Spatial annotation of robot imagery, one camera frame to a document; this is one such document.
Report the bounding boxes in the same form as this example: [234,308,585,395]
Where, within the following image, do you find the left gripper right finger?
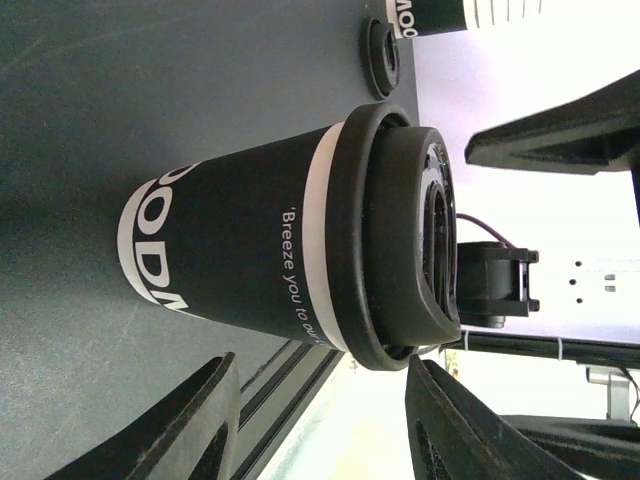
[405,356,582,479]

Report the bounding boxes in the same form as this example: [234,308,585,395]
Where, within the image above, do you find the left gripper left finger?
[49,352,240,479]

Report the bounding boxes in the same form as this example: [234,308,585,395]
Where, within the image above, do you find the black coffee cup lid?
[359,17,400,100]
[325,103,461,371]

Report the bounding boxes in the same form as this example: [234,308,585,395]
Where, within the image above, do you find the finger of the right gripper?
[465,71,639,175]

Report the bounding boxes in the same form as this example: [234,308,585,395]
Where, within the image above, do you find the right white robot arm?
[455,74,639,479]

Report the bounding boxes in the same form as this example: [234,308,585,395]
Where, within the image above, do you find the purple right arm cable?
[455,210,516,251]

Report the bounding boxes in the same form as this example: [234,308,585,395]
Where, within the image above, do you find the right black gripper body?
[457,241,540,329]

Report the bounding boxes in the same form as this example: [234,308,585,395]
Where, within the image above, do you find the stack of white paper cups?
[462,0,544,30]

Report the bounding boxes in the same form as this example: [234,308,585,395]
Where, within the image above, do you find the black takeout coffee cup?
[117,124,346,350]

